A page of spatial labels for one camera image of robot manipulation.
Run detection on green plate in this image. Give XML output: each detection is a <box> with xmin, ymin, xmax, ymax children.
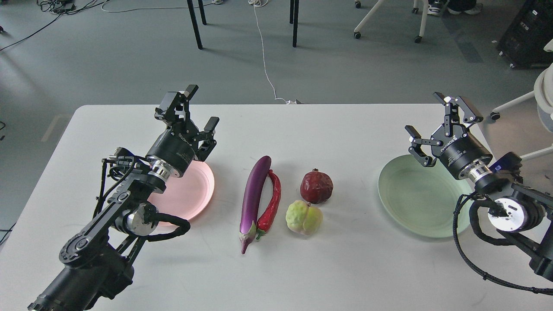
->
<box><xmin>378</xmin><ymin>154</ymin><xmax>472</xmax><ymax>238</ymax></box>

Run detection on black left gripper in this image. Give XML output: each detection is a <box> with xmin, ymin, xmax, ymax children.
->
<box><xmin>146</xmin><ymin>85</ymin><xmax>219</xmax><ymax>178</ymax></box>

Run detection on purple eggplant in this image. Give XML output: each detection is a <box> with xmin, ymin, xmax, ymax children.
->
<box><xmin>239</xmin><ymin>155</ymin><xmax>271</xmax><ymax>254</ymax></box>

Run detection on dark red pomegranate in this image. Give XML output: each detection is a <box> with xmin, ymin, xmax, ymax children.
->
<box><xmin>300</xmin><ymin>168</ymin><xmax>334</xmax><ymax>204</ymax></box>

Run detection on white chair at right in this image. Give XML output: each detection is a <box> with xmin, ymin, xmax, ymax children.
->
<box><xmin>490</xmin><ymin>39</ymin><xmax>553</xmax><ymax>162</ymax></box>

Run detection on pink plate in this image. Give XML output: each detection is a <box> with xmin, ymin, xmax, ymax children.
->
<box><xmin>148</xmin><ymin>161</ymin><xmax>215</xmax><ymax>221</ymax></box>

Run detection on yellow-green custard apple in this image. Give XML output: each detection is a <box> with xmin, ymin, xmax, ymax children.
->
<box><xmin>285</xmin><ymin>200</ymin><xmax>324</xmax><ymax>236</ymax></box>

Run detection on red chili pepper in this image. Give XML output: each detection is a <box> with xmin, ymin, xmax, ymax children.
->
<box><xmin>255</xmin><ymin>169</ymin><xmax>282</xmax><ymax>240</ymax></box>

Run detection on black equipment case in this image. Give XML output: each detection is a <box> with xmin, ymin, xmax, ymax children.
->
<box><xmin>496</xmin><ymin>0</ymin><xmax>553</xmax><ymax>69</ymax></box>

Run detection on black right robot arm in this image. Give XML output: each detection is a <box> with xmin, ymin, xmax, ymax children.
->
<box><xmin>405</xmin><ymin>92</ymin><xmax>552</xmax><ymax>295</ymax></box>

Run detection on black floor cables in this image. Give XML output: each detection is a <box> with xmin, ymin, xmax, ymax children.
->
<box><xmin>0</xmin><ymin>0</ymin><xmax>111</xmax><ymax>51</ymax></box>

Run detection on white office chair base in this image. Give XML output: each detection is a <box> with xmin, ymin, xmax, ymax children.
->
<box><xmin>352</xmin><ymin>0</ymin><xmax>430</xmax><ymax>44</ymax></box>

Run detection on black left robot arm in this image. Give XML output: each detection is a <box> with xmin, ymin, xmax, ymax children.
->
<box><xmin>27</xmin><ymin>85</ymin><xmax>219</xmax><ymax>311</ymax></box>

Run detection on white floor cable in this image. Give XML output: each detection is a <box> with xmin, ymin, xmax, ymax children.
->
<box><xmin>248</xmin><ymin>0</ymin><xmax>296</xmax><ymax>105</ymax></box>

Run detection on black table legs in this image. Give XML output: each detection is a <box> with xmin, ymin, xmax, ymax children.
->
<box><xmin>187</xmin><ymin>0</ymin><xmax>300</xmax><ymax>50</ymax></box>

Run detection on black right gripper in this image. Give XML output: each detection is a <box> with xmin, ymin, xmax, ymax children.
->
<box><xmin>405</xmin><ymin>92</ymin><xmax>493</xmax><ymax>180</ymax></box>

